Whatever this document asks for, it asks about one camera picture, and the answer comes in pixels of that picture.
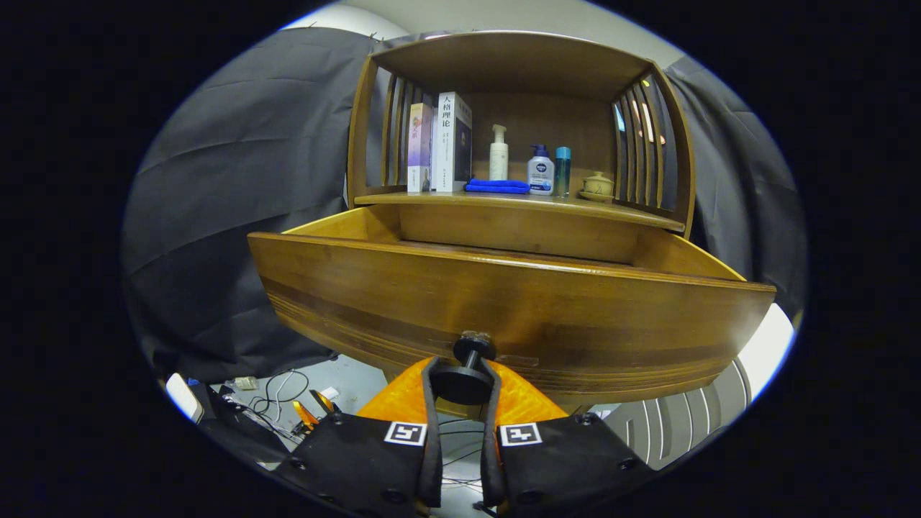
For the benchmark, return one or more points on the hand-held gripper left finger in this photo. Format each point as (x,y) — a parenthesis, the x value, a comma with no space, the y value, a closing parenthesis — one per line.
(360,460)

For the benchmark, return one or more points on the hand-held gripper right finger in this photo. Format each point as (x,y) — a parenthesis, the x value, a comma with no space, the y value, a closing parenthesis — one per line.
(568,460)

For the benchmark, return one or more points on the wooden drawer with black knob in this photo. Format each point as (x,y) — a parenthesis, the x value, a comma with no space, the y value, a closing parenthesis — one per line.
(504,302)

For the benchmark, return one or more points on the wooden countertop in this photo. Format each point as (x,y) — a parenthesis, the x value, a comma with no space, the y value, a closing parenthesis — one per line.
(446,198)

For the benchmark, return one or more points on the wooden cabinet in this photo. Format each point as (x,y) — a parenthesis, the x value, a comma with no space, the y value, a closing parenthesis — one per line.
(518,65)

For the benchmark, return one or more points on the grey striped panel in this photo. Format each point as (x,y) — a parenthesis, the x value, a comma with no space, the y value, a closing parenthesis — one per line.
(676,417)

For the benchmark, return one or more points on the white power adapter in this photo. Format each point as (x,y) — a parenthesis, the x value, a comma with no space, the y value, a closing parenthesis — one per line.
(246,383)

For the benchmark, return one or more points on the white box-shaped furniture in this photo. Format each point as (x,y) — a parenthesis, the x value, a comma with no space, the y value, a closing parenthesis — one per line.
(766,342)

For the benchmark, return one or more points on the blue folded cloth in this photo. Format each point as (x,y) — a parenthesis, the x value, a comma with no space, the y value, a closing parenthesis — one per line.
(496,186)

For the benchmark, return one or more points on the white bottle with blue cap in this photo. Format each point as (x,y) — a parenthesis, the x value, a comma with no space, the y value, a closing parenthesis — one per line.
(540,176)

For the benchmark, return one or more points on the teal bottle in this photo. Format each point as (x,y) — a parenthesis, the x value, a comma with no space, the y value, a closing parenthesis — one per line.
(562,173)

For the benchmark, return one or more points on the white pump bottle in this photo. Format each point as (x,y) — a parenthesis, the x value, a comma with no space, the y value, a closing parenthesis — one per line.
(498,162)

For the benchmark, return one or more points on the purple book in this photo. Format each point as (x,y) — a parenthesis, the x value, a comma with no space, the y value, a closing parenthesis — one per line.
(419,147)

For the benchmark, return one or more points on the white book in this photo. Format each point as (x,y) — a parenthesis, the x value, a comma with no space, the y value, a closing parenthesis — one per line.
(446,144)

